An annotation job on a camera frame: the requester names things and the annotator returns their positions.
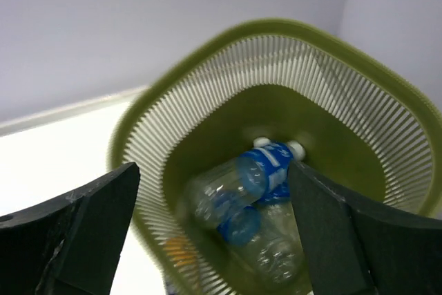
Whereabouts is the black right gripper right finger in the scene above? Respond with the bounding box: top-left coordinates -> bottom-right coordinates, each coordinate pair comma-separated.
288,162 -> 441,294

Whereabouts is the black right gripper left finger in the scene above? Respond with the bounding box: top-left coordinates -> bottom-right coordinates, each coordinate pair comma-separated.
1,162 -> 140,294

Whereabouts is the blue label bottle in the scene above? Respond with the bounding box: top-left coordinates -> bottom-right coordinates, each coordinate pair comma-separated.
186,137 -> 306,229
190,190 -> 261,246
239,137 -> 305,287

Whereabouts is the green mesh waste bin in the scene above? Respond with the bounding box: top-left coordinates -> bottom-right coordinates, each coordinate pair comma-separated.
108,19 -> 441,294

